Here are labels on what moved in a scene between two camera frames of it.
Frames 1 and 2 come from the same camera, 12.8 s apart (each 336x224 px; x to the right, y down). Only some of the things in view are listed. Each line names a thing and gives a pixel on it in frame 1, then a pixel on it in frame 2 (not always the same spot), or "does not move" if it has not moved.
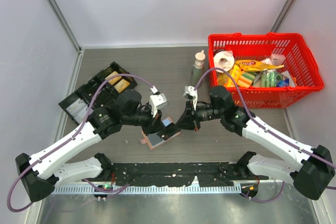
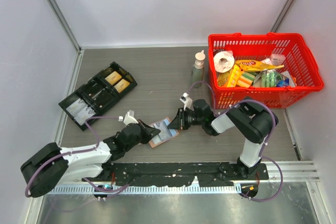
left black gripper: [154, 124] → [149, 131]
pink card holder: [153, 140] does not move
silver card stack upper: [77, 107] does not move
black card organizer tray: [80, 105] does not move
